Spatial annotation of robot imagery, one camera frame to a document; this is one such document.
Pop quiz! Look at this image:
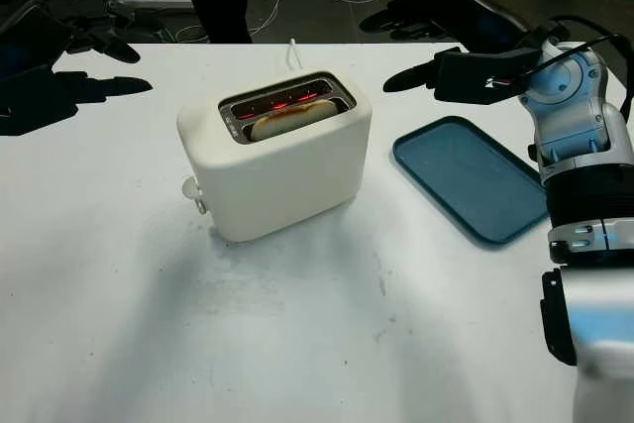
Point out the blue plastic tray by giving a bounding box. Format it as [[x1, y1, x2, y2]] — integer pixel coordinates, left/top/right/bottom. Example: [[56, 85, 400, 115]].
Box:
[[392, 115, 550, 246]]

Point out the white two-slot toaster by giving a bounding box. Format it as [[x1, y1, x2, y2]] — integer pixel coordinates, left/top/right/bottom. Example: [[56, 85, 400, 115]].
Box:
[[176, 69, 373, 245]]

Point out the white toaster power cord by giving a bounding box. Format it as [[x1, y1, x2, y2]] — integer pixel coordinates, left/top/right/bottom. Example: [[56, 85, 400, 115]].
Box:
[[286, 38, 306, 71]]

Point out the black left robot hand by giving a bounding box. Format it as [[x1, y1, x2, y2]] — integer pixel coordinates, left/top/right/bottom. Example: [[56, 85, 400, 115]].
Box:
[[0, 0, 154, 104]]

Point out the browned toast slice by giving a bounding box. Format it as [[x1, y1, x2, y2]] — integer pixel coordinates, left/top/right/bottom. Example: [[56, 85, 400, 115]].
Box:
[[249, 99, 342, 142]]

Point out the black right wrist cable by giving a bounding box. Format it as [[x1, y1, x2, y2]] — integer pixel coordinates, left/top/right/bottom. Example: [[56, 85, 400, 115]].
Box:
[[537, 15, 634, 122]]

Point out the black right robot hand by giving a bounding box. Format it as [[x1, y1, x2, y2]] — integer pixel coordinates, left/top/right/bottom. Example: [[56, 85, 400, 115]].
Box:
[[359, 0, 531, 95]]

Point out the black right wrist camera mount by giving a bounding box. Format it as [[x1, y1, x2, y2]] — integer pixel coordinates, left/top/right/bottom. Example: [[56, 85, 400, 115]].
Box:
[[433, 46, 541, 107]]

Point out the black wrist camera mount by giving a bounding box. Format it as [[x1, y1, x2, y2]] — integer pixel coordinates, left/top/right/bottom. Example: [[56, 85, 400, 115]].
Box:
[[433, 46, 541, 107], [0, 69, 83, 137]]

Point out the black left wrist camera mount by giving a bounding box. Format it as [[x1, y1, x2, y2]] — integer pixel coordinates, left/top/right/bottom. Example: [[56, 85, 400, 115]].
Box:
[[0, 69, 83, 137]]

